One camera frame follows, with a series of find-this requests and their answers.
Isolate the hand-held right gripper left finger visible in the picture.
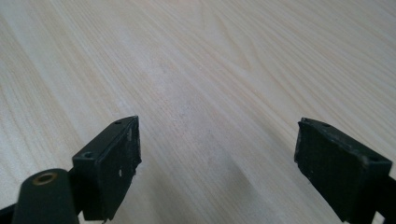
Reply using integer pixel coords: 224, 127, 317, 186
72, 115, 143, 222

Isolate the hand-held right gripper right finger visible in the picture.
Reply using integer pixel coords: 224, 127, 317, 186
293, 117, 393, 224

